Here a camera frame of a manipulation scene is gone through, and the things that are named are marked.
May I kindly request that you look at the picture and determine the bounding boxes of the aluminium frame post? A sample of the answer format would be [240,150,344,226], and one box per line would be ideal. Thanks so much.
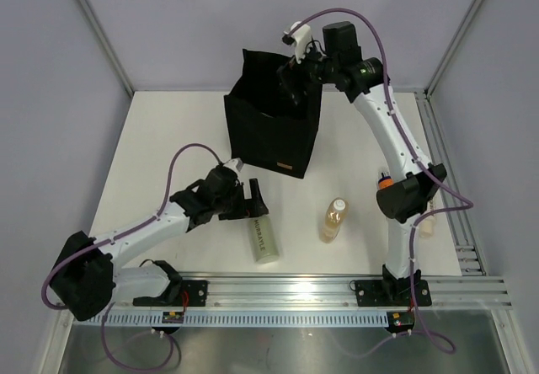
[73,0,136,99]
[424,0,487,99]

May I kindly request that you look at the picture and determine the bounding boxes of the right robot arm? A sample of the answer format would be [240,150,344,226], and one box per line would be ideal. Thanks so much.
[278,20,447,306]

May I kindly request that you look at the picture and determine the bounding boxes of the black canvas bag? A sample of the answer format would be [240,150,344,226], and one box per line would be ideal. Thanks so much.
[224,49,322,179]

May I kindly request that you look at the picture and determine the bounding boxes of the orange spray bottle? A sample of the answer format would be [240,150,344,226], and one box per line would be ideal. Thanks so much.
[377,170,393,190]

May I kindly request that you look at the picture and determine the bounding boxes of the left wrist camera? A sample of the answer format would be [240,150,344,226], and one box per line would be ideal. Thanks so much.
[222,158,243,175]

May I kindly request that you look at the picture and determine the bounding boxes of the left aluminium frame post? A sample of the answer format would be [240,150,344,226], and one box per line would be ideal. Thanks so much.
[73,0,136,99]

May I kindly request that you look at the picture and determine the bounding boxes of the slotted cable duct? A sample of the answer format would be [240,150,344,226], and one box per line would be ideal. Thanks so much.
[105,311,389,328]

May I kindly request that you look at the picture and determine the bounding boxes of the aluminium rail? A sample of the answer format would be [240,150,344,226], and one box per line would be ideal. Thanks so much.
[62,273,513,313]

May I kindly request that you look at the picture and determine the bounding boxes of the clear amber liquid bottle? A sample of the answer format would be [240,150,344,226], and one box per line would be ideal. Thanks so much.
[320,197,349,243]

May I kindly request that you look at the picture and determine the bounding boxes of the cream Murrayle bottle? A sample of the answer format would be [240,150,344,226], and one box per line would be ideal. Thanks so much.
[419,198,436,238]

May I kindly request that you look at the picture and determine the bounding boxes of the right aluminium frame post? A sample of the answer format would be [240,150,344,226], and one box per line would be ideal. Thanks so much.
[424,0,487,99]

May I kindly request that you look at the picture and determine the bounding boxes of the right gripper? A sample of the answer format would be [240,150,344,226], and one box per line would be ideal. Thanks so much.
[276,38,339,106]

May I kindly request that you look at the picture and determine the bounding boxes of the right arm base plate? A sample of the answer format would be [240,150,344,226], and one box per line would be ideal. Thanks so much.
[353,279,432,307]

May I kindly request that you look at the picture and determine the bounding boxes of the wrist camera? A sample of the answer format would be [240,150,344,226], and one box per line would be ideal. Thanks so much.
[222,158,243,175]
[281,22,312,64]

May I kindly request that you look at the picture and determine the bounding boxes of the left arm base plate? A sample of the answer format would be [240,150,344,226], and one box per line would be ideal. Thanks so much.
[163,280,208,307]

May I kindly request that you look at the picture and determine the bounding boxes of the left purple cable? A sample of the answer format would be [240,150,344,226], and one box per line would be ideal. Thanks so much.
[40,144,224,371]

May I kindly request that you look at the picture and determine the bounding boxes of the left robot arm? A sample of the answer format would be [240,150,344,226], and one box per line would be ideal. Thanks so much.
[49,165,269,322]

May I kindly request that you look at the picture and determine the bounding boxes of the green Murrayle bottle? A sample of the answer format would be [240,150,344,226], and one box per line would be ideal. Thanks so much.
[248,215,280,264]

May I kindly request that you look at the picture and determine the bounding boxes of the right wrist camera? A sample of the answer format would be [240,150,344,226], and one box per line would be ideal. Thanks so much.
[281,22,312,64]

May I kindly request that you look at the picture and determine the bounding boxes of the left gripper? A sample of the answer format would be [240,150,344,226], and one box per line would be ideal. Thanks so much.
[213,179,267,221]

